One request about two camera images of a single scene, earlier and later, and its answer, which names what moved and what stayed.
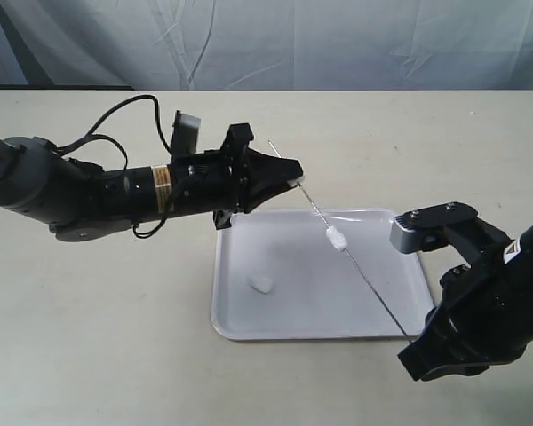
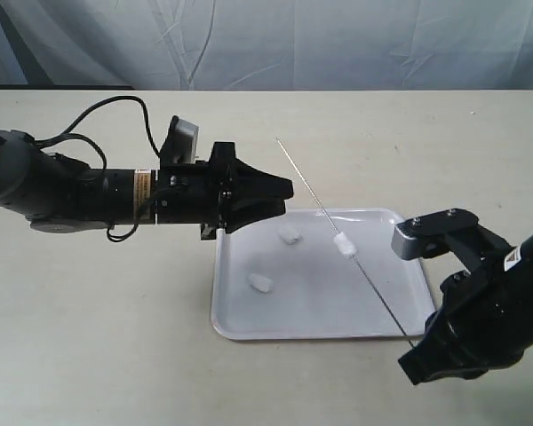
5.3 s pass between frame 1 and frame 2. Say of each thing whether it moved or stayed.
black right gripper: stayed
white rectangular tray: stayed
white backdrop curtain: stayed
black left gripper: moved
